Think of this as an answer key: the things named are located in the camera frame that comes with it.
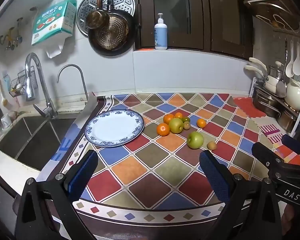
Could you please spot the white blue pump bottle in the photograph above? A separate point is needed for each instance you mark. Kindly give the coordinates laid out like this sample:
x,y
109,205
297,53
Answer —
x,y
160,35

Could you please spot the green tangerine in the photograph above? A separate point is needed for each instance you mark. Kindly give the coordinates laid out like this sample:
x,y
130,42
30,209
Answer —
x,y
186,119

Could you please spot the round steel steamer tray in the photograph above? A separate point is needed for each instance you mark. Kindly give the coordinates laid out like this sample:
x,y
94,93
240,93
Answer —
x,y
122,0

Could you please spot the thin gooseneck faucet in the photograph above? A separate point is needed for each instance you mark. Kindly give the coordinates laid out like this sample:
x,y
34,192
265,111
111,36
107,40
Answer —
x,y
69,65

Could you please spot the black frying pan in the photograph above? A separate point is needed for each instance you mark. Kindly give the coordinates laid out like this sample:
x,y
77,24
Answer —
x,y
131,28

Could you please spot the steel kitchen sink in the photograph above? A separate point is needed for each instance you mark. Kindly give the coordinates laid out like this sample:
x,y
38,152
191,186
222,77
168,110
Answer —
x,y
35,140

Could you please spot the copper colander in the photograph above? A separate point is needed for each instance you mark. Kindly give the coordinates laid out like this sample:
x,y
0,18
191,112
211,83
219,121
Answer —
x,y
112,32

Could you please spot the metal dish rack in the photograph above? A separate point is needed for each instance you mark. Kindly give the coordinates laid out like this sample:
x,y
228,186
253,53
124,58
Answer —
x,y
258,90

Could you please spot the orange tangerine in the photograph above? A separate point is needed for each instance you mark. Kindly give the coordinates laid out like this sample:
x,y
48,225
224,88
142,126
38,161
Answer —
x,y
168,118
178,115
163,129
201,123

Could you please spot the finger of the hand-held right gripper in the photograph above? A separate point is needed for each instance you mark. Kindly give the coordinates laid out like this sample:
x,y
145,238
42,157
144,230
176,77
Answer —
x,y
267,156
291,141

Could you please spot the white plastic bag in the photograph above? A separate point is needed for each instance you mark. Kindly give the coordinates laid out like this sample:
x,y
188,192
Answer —
x,y
53,52

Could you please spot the red foam mat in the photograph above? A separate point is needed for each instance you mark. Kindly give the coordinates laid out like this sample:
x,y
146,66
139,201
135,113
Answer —
x,y
247,105

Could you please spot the yellow dish brush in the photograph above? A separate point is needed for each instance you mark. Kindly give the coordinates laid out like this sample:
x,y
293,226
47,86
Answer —
x,y
4,101

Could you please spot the colourful diamond-pattern table mat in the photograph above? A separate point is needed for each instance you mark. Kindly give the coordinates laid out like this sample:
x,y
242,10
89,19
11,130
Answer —
x,y
145,170

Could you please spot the metal spatula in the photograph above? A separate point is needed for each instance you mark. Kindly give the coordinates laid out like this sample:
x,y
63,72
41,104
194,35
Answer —
x,y
281,88

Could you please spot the blue-rimmed white plate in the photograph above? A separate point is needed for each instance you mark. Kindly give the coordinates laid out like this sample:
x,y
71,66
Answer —
x,y
112,130

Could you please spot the white spoon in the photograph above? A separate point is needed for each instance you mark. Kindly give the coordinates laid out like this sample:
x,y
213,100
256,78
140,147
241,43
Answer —
x,y
289,70
297,67

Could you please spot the white cup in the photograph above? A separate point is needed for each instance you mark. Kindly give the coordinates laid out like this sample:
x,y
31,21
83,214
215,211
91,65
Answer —
x,y
7,121

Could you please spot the bicycle wall decoration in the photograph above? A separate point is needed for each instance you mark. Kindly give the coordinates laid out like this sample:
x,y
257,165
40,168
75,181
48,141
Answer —
x,y
11,33

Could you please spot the white ceramic pitcher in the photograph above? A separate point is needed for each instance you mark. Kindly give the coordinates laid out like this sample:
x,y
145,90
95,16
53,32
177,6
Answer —
x,y
296,96

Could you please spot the brown kiwi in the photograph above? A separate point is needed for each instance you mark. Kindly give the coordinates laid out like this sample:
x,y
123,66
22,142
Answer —
x,y
187,125
211,145

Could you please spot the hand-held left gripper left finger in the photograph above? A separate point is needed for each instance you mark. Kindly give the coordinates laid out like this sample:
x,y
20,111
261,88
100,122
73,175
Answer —
x,y
82,172

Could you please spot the teal tissue packet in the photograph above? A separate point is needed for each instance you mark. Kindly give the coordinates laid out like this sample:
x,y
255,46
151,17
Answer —
x,y
52,22

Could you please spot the thick chrome faucet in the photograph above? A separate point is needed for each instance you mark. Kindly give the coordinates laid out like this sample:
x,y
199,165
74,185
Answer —
x,y
31,85

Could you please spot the dark brown window frame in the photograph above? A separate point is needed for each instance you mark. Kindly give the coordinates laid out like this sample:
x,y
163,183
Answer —
x,y
205,17

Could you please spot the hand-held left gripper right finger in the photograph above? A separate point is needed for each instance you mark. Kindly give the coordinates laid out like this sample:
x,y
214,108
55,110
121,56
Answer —
x,y
213,172

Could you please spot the pink striped mat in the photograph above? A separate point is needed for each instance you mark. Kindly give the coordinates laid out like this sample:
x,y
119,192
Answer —
x,y
271,131

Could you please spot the person's right hand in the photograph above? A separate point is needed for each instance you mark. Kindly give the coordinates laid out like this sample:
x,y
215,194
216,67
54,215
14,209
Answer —
x,y
289,215

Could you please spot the stainless steel pot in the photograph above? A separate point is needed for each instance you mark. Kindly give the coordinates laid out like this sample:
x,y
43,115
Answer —
x,y
287,121
265,105

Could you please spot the small copper pot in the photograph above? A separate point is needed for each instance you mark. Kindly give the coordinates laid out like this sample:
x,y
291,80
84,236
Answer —
x,y
96,18

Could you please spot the green apple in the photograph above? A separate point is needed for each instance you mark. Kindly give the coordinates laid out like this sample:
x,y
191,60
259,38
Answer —
x,y
176,125
195,140

